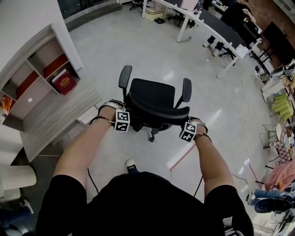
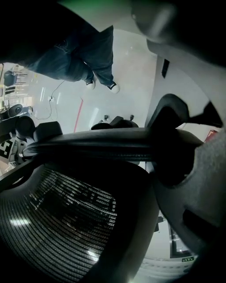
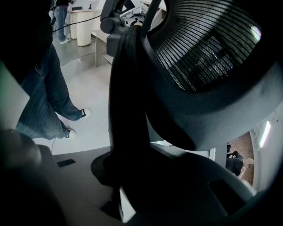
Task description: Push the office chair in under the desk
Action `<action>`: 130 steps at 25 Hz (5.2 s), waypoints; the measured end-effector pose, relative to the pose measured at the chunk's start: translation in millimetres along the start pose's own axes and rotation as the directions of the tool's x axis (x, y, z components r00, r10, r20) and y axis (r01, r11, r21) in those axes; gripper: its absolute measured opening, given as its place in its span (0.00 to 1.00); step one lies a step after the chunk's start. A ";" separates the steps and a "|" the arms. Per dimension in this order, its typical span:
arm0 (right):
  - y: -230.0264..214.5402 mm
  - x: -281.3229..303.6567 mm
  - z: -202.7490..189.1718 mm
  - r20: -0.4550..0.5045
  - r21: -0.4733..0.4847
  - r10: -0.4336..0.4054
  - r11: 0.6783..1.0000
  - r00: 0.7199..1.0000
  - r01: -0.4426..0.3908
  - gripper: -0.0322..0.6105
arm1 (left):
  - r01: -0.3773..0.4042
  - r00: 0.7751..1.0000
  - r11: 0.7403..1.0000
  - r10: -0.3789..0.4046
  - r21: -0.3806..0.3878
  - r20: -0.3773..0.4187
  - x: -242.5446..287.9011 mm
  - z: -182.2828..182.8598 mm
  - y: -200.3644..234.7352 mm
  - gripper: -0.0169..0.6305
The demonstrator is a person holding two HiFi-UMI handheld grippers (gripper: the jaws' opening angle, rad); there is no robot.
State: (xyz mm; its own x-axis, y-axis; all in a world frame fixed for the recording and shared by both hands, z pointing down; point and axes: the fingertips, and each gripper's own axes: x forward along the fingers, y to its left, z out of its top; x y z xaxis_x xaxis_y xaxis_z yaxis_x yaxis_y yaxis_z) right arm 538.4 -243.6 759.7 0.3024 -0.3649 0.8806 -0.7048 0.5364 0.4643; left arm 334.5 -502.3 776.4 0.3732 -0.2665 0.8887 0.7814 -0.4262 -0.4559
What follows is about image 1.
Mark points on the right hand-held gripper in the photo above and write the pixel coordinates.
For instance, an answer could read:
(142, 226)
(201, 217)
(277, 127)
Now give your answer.
(187, 132)

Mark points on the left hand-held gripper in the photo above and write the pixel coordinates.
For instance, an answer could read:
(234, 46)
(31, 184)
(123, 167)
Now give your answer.
(121, 121)

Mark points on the black office chair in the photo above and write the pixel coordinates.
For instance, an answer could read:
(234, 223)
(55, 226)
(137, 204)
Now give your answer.
(152, 92)

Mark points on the person's right forearm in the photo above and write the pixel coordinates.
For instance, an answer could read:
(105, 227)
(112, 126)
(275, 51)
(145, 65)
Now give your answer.
(209, 161)

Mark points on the person's left forearm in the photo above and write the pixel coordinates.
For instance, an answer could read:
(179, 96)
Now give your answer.
(87, 147)

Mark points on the grey wooden desk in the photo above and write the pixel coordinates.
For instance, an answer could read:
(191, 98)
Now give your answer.
(57, 110)

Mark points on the black desk mat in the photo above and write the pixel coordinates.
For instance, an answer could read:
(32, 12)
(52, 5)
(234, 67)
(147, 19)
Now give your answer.
(221, 28)

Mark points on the person's white shoe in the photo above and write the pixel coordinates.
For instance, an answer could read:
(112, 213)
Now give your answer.
(131, 164)

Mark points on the dark red book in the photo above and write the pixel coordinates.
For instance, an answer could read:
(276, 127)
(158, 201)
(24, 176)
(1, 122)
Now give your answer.
(64, 83)

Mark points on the person's black shirt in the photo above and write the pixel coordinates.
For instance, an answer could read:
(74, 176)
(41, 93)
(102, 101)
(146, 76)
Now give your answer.
(143, 205)

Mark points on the green stepped stool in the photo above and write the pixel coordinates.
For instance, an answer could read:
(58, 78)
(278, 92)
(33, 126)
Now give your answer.
(282, 106)

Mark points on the checkered cloth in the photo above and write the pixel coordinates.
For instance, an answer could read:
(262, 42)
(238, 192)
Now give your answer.
(284, 149)

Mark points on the pink cloth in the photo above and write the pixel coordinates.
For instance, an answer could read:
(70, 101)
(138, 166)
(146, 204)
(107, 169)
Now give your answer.
(282, 175)

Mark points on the pair of black shoes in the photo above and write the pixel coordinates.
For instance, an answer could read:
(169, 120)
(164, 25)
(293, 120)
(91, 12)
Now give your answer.
(159, 21)

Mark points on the long white table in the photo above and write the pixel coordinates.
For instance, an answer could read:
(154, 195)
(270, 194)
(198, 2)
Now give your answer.
(191, 21)

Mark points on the beige storage box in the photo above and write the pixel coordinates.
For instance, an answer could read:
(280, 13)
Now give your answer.
(155, 14)

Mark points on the orange packet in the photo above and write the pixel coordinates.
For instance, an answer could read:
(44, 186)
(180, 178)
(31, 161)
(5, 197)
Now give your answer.
(6, 103)

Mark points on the white ribbed cylinder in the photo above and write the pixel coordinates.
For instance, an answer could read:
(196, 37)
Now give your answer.
(18, 177)

